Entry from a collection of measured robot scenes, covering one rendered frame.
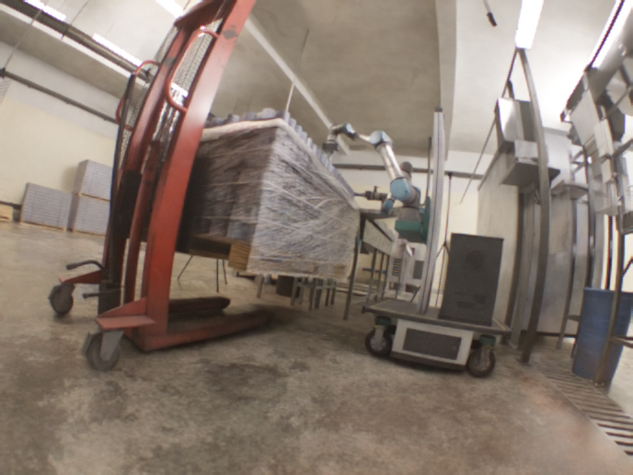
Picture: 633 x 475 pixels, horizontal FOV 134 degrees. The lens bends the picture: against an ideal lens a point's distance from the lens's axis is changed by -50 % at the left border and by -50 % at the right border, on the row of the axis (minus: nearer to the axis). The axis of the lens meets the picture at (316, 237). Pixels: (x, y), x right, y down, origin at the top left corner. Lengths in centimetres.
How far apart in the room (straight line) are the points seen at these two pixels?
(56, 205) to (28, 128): 301
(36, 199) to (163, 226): 709
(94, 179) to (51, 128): 267
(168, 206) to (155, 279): 32
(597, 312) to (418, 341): 134
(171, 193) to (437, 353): 160
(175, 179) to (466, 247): 157
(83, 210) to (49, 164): 233
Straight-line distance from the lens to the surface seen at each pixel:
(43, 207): 818
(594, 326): 221
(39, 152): 992
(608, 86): 234
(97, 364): 115
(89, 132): 1041
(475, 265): 167
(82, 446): 84
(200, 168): 136
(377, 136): 182
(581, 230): 334
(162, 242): 122
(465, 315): 168
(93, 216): 861
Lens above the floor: 57
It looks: 4 degrees up
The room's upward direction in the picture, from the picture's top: 9 degrees clockwise
